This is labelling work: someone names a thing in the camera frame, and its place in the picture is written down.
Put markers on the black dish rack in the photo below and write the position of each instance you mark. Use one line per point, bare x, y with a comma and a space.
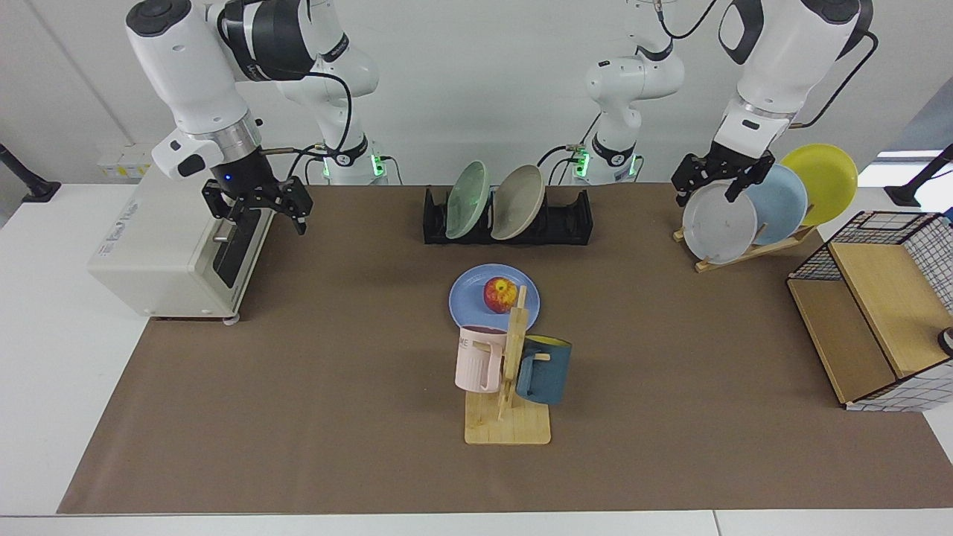
569, 219

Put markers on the brown table cloth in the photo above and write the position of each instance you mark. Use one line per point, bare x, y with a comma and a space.
298, 409

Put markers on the white wall socket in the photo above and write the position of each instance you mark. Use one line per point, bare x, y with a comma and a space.
123, 162

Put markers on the yellow plate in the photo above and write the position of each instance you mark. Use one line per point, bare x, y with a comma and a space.
823, 179

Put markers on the wooden cup stand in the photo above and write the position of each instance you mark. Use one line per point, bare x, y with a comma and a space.
510, 428

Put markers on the beige plate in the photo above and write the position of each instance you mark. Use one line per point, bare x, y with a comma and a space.
517, 201

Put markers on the pale toaster oven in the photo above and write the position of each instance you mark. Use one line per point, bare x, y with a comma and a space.
164, 253

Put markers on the white grey plate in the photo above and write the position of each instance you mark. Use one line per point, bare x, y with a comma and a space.
718, 227

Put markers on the dark teal mug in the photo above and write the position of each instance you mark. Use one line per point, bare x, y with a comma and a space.
547, 376

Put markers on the red yellow apple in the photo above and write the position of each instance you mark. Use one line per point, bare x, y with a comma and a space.
499, 296

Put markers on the wooden plate rack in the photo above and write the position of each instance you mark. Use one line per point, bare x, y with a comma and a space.
752, 251

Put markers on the dark round object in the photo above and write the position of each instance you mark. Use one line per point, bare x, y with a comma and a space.
947, 342

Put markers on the light blue plate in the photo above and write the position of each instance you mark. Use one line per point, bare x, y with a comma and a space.
782, 201

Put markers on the black stand leg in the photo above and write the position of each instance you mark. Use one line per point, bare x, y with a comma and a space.
26, 182
919, 182

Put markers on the pink mug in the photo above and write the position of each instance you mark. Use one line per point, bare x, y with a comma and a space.
476, 365

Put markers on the pale green plate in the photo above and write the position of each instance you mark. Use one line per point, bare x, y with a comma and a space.
467, 199

